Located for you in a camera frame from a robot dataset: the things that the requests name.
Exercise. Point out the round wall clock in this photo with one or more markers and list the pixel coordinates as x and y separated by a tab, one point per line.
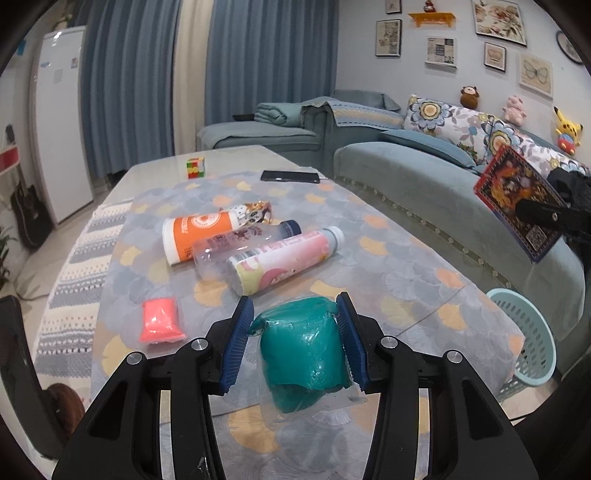
568	48

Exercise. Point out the butterfly framed picture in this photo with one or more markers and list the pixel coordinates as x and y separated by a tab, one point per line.
536	74

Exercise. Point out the orange wall shelf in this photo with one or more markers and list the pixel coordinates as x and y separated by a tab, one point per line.
421	19

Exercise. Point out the black jacket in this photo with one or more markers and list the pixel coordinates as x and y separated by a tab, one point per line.
573	187

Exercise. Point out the clear plastic bottle blue cap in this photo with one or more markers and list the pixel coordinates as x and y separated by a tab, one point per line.
210	254

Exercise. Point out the pink pig plush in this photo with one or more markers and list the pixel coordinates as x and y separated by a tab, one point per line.
514	111

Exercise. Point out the light blue waste basket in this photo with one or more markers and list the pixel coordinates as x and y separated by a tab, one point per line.
537	358

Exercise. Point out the framed picture left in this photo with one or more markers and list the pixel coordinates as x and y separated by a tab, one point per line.
389	38

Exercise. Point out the red playing card box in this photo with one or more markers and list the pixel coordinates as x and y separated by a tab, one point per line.
508	179

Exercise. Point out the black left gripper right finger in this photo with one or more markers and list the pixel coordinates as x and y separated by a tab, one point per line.
470	435

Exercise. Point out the small framed picture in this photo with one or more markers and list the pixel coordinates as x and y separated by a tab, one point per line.
495	57

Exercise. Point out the pink label bottle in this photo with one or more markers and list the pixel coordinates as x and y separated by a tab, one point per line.
260	268

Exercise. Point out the black smartphone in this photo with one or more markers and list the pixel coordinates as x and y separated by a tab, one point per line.
290	177

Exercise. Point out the yellow pikachu plush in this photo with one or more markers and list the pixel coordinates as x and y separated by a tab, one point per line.
568	133

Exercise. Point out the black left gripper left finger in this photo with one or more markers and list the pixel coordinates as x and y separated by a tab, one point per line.
119	438

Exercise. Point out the orange paper cup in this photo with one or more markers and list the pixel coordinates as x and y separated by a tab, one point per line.
181	233

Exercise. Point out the black acoustic guitar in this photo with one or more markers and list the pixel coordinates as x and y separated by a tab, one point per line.
33	220

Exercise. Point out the green potted plant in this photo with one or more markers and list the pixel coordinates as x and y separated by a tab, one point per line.
5	239

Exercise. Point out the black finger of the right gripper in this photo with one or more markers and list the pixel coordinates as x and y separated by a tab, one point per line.
565	220

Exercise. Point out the floral cushion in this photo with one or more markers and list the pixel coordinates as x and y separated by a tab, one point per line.
481	135

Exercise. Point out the blue curtain right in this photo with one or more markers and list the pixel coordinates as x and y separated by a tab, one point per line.
268	51

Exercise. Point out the pink clay packet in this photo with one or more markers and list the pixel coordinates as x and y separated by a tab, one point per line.
160	322

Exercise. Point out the newspaper wall picture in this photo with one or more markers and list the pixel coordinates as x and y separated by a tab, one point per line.
441	52

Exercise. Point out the striped woven floor rug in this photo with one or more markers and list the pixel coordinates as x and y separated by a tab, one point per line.
64	343

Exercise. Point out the colourful rubik cube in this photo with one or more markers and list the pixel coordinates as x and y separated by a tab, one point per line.
195	168

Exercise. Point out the large floral framed picture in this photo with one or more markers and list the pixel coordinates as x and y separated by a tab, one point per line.
501	20

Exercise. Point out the panda snack packet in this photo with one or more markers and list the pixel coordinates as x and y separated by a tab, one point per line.
251	213

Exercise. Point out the blue curtain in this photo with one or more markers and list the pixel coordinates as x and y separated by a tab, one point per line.
268	51
126	82

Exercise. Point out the teal clay packet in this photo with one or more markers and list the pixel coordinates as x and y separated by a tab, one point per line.
301	362

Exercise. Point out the folded teal blanket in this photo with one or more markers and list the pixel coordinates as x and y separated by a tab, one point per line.
279	114

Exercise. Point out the teal fabric sofa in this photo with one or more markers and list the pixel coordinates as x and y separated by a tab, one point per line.
342	136

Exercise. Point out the blue curtain left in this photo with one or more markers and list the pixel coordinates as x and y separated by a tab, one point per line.
126	82

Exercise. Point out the brown monkey plush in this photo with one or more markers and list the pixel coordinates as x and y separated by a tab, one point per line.
470	97

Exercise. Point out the white refrigerator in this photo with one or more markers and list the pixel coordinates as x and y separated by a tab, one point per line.
56	125

